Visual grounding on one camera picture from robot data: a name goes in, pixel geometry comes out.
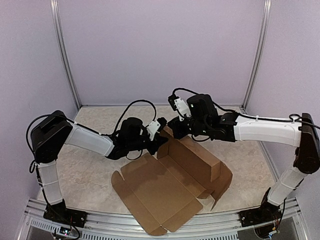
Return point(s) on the brown cardboard box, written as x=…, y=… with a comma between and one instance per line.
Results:
x=162, y=192

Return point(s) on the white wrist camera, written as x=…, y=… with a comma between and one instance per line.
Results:
x=155, y=126
x=179, y=105

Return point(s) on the left aluminium frame post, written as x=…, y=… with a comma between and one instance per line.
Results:
x=54, y=5

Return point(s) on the front aluminium frame rail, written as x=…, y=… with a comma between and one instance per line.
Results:
x=42, y=222

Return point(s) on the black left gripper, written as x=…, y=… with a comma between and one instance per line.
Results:
x=158, y=139

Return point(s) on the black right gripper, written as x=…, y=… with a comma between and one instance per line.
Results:
x=178, y=132

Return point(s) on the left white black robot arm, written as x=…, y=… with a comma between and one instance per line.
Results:
x=55, y=130

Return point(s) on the aluminium frame post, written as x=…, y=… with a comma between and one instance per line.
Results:
x=258, y=53
x=54, y=5

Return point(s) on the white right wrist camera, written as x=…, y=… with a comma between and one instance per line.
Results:
x=179, y=105

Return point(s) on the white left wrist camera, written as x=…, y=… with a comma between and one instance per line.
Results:
x=155, y=126

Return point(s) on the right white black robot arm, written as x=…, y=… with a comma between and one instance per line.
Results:
x=198, y=116

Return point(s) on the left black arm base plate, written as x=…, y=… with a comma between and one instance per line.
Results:
x=59, y=213

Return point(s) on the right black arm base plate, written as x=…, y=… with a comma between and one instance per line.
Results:
x=266, y=212

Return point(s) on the right aluminium frame post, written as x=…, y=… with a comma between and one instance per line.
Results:
x=258, y=53

